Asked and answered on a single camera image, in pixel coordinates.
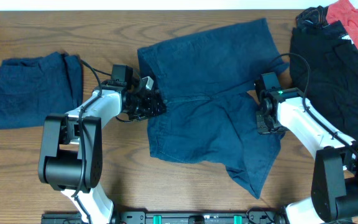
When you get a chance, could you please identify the navy blue denim shorts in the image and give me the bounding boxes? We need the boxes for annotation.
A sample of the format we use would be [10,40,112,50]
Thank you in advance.
[137,19,288,198]

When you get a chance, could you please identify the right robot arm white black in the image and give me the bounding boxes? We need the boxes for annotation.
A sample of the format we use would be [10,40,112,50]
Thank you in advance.
[255,72,358,223]

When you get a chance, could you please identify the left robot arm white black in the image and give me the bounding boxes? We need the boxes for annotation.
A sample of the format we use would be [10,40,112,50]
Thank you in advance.
[38,65,166,224]

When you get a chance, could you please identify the black garment pile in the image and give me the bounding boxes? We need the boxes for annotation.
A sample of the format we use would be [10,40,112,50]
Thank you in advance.
[290,6,358,141]

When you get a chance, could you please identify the folded navy blue shorts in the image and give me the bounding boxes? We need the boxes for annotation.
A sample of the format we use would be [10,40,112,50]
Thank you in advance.
[0,52,83,129]

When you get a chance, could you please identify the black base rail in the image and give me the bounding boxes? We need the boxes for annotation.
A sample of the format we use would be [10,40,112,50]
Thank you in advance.
[40,207,291,224]

